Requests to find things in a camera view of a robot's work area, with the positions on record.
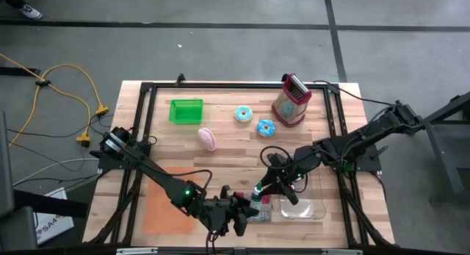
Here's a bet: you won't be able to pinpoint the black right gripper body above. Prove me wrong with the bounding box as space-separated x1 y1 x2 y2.
263 154 308 188

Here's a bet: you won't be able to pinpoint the metal box grater red trim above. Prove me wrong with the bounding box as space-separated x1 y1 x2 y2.
271 72 313 129

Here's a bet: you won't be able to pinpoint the clear plastic bin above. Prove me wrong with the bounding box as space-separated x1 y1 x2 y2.
278 151 328 221

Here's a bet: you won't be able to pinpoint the person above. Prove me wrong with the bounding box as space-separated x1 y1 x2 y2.
0 0 62 21

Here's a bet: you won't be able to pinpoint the yellow extension cord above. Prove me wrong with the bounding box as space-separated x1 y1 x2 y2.
0 52 93 148
38 62 111 117

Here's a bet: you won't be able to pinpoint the white cardboard box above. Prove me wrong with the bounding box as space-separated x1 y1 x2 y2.
33 187 75 245

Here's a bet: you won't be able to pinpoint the green plastic basket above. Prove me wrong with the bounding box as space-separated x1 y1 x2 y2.
168 98 204 125

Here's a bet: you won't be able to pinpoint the black metal stand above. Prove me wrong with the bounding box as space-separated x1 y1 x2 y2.
403 90 470 206

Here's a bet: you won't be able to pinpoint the silver aluminium post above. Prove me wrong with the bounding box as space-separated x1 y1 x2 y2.
320 248 364 255
115 247 159 255

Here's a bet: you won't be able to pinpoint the white floor cable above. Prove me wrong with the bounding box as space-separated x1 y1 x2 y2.
12 157 101 187

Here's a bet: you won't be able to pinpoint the black rig frame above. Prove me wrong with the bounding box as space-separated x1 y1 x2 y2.
83 73 397 248

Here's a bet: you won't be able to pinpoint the blue doughnut white drizzle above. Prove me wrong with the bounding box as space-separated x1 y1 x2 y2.
256 118 277 138

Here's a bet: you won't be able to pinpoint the orange cutting mat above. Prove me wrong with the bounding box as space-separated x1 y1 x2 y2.
142 165 199 237

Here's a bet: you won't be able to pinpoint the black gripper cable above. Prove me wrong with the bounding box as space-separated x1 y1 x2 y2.
171 169 214 198
258 145 295 172

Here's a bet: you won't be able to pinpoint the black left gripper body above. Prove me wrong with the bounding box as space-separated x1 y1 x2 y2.
203 185 249 237

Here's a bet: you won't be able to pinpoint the blue doughnut white sprinkles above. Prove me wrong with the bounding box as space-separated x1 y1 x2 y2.
234 105 254 123

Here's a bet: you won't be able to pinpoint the green food colouring bottle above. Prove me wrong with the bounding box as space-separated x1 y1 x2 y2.
249 182 264 212

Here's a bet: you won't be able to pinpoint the red snack packet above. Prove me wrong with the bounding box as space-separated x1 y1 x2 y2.
230 190 275 223

